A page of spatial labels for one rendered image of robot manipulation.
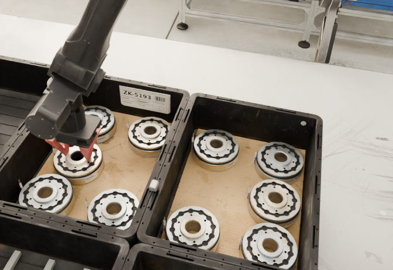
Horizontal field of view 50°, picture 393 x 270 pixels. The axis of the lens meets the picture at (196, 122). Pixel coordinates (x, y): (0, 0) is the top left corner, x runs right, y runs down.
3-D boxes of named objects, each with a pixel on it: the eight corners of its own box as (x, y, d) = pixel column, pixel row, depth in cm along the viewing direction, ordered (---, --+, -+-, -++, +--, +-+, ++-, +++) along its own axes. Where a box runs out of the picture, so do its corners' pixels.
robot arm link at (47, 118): (109, 68, 75) (64, 41, 73) (83, 110, 67) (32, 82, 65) (86, 107, 83) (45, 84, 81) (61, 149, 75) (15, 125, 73)
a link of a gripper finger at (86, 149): (92, 173, 88) (86, 142, 82) (60, 165, 89) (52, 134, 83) (104, 149, 93) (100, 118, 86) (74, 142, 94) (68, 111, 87)
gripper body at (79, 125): (89, 146, 83) (85, 118, 77) (41, 135, 84) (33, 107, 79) (103, 124, 87) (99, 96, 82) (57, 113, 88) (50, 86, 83)
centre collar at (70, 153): (72, 146, 93) (71, 145, 93) (93, 151, 93) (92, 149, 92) (61, 163, 90) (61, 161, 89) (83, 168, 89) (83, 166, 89)
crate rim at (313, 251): (191, 99, 100) (192, 90, 98) (320, 123, 96) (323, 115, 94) (134, 248, 71) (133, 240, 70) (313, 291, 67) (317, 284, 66)
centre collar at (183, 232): (182, 215, 82) (182, 213, 81) (207, 219, 81) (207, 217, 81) (177, 238, 78) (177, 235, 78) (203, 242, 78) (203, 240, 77)
